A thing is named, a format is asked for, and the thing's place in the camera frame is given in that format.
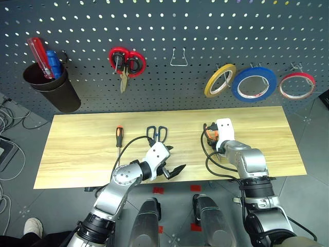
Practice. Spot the blue tape roll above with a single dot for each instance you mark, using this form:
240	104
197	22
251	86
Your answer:
270	74

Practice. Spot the yellow tape roll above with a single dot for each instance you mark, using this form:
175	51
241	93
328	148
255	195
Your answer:
215	80

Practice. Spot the red tape roll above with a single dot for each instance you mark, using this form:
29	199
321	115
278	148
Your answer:
288	95

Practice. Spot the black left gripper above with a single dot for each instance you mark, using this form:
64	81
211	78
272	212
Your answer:
164	172

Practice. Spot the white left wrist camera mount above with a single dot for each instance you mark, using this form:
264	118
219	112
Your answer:
157	154

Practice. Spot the black box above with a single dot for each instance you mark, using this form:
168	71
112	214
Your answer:
324	99

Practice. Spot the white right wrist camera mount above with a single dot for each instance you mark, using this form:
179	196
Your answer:
226	130

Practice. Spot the grey flat device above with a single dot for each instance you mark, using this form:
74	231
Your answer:
6	153

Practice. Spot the metal scissors peg hook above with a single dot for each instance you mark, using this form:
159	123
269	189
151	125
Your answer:
117	65

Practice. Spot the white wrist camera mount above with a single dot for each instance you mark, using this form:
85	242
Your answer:
226	130
157	154

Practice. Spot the dark rounded grey shape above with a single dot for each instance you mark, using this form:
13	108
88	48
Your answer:
213	221
145	223

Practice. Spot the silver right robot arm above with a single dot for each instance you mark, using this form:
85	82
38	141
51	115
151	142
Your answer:
249	164

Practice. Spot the dark grey perforated pegboard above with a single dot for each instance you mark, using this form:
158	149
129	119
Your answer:
164	31

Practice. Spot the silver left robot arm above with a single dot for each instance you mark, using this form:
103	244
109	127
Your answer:
120	180

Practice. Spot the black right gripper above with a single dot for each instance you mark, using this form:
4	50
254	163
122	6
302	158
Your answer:
212	141

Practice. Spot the white shoe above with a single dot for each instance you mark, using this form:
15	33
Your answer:
33	226

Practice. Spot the black trouser leg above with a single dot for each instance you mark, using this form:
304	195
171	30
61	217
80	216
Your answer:
38	239

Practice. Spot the black cup holder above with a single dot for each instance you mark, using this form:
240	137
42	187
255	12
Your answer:
60	95

